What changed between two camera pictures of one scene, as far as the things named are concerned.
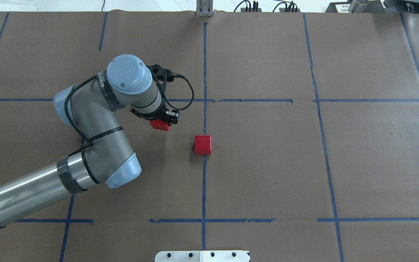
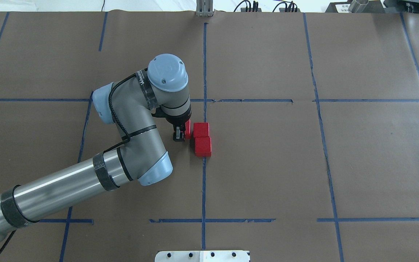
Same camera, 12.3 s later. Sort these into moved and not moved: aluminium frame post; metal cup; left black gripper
Moved: left black gripper
Not moved: aluminium frame post; metal cup
